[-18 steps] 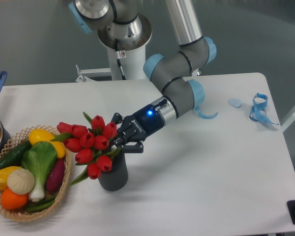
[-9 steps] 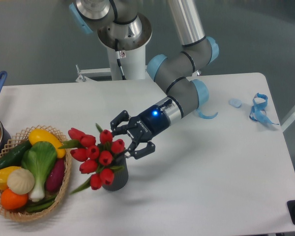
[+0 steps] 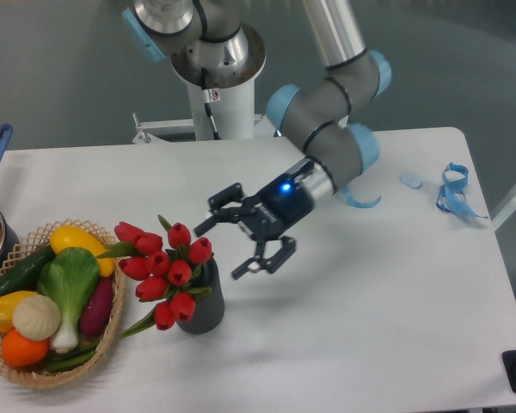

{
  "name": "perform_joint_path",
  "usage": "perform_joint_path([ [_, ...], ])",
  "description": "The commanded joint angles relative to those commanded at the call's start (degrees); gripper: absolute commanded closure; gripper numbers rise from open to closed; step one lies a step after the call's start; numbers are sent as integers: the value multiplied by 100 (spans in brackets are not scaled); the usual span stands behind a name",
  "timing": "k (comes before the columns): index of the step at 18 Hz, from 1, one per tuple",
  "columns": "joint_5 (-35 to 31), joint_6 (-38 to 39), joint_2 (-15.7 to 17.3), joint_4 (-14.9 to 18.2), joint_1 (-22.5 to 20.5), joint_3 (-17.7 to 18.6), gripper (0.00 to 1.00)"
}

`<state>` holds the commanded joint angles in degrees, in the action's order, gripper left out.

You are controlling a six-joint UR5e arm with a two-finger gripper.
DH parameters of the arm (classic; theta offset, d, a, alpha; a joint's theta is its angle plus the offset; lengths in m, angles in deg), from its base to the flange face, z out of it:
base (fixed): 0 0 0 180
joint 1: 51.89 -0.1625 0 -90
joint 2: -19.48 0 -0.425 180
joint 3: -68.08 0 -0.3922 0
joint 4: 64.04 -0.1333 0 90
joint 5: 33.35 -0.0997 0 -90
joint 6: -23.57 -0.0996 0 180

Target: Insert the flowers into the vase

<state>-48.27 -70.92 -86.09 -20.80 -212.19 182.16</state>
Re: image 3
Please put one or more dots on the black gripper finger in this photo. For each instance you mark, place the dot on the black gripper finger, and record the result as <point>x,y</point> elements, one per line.
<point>258,262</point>
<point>226,206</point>

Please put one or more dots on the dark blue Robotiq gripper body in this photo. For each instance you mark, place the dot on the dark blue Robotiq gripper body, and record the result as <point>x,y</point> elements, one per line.
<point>286,200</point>

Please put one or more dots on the red tulip bouquet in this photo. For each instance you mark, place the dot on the red tulip bouquet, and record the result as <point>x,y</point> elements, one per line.
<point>166,269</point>

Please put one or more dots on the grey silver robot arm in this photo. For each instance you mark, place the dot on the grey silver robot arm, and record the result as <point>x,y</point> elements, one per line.
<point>218,57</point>

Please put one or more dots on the dark grey ribbed vase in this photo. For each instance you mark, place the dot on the dark grey ribbed vase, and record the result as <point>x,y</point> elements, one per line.
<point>209,310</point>

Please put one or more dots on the curled blue tape strip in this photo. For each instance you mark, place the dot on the curled blue tape strip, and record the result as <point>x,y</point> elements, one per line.
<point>348,197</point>

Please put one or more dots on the small light blue cap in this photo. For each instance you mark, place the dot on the small light blue cap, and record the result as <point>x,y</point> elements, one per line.
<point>411,180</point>

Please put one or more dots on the crumpled blue tape bundle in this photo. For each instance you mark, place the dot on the crumpled blue tape bundle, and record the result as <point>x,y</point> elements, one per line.
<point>451,197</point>

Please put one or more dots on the yellow toy squash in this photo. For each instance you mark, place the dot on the yellow toy squash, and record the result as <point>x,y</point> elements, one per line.
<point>70,236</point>

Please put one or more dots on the purple toy sweet potato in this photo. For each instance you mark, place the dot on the purple toy sweet potato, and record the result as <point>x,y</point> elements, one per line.
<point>97,312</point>

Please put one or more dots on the green toy bok choy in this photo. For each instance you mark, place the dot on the green toy bok choy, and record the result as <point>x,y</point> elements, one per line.
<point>69,281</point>

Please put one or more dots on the dark green toy cucumber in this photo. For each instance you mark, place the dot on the dark green toy cucumber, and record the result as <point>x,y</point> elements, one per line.
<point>24,275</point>

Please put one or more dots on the green toy bean pods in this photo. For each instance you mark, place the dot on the green toy bean pods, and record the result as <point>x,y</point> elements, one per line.
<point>75,358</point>

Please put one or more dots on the cream toy steamed bun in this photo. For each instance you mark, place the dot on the cream toy steamed bun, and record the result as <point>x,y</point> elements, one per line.
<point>36,317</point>

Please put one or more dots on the woven wicker basket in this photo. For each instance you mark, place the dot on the woven wicker basket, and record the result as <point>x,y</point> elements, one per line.
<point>35,377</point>

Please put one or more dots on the yellow toy bell pepper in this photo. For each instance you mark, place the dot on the yellow toy bell pepper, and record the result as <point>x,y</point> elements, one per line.
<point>8,303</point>

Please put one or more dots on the orange toy fruit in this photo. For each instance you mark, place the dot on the orange toy fruit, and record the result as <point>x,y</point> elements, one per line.
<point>18,351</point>

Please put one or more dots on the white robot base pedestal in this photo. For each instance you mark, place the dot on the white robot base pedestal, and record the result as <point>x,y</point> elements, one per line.
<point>227,113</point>

